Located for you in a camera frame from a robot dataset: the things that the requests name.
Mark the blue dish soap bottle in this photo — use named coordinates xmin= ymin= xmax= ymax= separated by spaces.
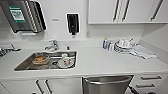
xmin=102 ymin=37 xmax=109 ymax=51

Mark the orange bowl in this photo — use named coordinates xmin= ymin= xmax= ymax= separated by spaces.
xmin=31 ymin=54 xmax=51 ymax=66

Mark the narrow white drawer unit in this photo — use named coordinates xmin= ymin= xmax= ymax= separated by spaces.
xmin=128 ymin=73 xmax=168 ymax=94

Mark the chrome faucet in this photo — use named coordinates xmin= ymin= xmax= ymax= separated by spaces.
xmin=44 ymin=39 xmax=60 ymax=52

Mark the white wall outlet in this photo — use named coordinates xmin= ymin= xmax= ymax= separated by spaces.
xmin=85 ymin=30 xmax=91 ymax=39

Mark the small wall label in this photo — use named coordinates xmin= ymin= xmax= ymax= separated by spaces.
xmin=51 ymin=17 xmax=61 ymax=23

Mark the black soap dispenser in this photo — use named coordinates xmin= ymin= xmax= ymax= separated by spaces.
xmin=65 ymin=12 xmax=81 ymax=36

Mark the white wall cabinet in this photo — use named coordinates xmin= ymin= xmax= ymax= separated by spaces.
xmin=87 ymin=0 xmax=168 ymax=25

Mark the steel paper towel dispenser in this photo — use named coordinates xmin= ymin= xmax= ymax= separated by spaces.
xmin=7 ymin=0 xmax=48 ymax=35

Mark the stainless steel sink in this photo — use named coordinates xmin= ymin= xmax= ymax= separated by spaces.
xmin=13 ymin=50 xmax=79 ymax=72

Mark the small white cup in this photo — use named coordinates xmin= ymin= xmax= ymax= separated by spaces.
xmin=108 ymin=40 xmax=115 ymax=51

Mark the white two-door sink cabinet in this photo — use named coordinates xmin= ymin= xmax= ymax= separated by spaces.
xmin=0 ymin=77 xmax=84 ymax=94

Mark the stainless steel dishwasher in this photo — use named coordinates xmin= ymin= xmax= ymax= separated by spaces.
xmin=81 ymin=74 xmax=135 ymax=94

